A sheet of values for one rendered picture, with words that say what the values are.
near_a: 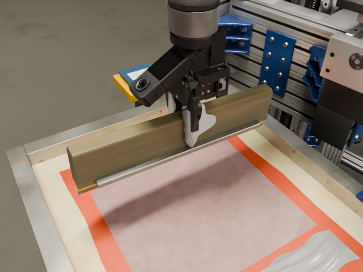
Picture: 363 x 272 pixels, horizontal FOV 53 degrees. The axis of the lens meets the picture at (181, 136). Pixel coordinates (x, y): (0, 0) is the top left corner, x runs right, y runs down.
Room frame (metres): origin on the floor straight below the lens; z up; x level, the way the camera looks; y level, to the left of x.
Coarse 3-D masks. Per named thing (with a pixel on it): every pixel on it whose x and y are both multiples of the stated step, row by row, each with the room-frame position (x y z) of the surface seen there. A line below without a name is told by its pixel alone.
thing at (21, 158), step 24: (96, 120) 0.70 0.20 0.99; (120, 120) 0.70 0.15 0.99; (144, 120) 0.73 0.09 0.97; (264, 120) 0.70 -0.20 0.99; (24, 144) 0.61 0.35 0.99; (48, 144) 0.61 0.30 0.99; (72, 144) 0.63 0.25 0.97; (288, 144) 0.61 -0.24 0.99; (24, 168) 0.54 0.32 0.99; (312, 168) 0.55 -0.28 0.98; (336, 168) 0.54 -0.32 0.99; (24, 192) 0.47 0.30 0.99; (336, 192) 0.49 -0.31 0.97; (48, 216) 0.41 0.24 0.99; (360, 216) 0.44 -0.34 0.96; (48, 240) 0.36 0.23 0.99; (48, 264) 0.32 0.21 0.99
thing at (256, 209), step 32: (192, 160) 0.60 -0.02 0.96; (224, 160) 0.60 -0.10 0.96; (256, 160) 0.60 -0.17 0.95; (192, 192) 0.50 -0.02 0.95; (224, 192) 0.50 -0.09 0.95; (256, 192) 0.50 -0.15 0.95; (288, 192) 0.50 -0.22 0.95; (224, 224) 0.42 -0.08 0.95; (256, 224) 0.42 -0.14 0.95; (288, 224) 0.42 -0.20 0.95; (320, 224) 0.42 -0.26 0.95; (256, 256) 0.36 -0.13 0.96
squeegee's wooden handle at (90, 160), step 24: (240, 96) 0.58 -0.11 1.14; (264, 96) 0.60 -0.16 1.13; (168, 120) 0.50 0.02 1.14; (216, 120) 0.54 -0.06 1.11; (240, 120) 0.57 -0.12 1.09; (96, 144) 0.43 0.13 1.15; (120, 144) 0.44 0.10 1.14; (144, 144) 0.47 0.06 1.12; (168, 144) 0.49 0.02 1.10; (72, 168) 0.41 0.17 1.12; (96, 168) 0.42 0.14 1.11; (120, 168) 0.44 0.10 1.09
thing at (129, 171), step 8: (256, 120) 0.59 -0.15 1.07; (240, 128) 0.57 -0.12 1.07; (248, 128) 0.57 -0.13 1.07; (216, 136) 0.54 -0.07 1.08; (224, 136) 0.54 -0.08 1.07; (232, 136) 0.55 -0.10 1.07; (200, 144) 0.51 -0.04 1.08; (208, 144) 0.52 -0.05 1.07; (176, 152) 0.49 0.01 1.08; (184, 152) 0.49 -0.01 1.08; (192, 152) 0.50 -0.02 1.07; (152, 160) 0.47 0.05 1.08; (160, 160) 0.47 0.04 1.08; (168, 160) 0.47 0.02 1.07; (128, 168) 0.45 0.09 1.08; (136, 168) 0.45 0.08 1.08; (144, 168) 0.45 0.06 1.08; (104, 176) 0.42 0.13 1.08; (112, 176) 0.43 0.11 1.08; (120, 176) 0.43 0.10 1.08; (128, 176) 0.43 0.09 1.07; (96, 184) 0.42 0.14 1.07; (104, 184) 0.41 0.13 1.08
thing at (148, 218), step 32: (96, 192) 0.50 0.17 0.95; (128, 192) 0.50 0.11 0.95; (160, 192) 0.50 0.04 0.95; (96, 224) 0.42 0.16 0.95; (128, 224) 0.42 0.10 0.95; (160, 224) 0.42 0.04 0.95; (192, 224) 0.42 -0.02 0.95; (128, 256) 0.36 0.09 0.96; (160, 256) 0.36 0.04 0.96; (192, 256) 0.36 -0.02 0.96; (224, 256) 0.36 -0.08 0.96
